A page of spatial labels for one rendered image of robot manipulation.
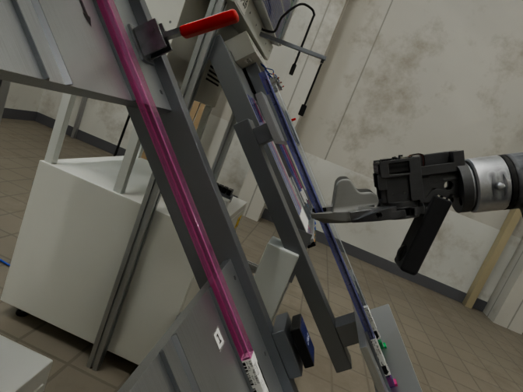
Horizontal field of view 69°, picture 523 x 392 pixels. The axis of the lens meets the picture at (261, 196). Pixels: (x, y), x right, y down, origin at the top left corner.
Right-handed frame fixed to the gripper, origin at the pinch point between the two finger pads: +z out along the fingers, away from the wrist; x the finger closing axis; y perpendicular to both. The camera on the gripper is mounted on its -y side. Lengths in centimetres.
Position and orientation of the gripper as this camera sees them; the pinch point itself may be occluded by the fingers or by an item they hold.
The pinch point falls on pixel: (321, 216)
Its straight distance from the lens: 56.8
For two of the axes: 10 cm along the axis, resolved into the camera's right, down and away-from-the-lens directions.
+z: -9.8, 1.2, 1.8
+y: -1.4, -9.9, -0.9
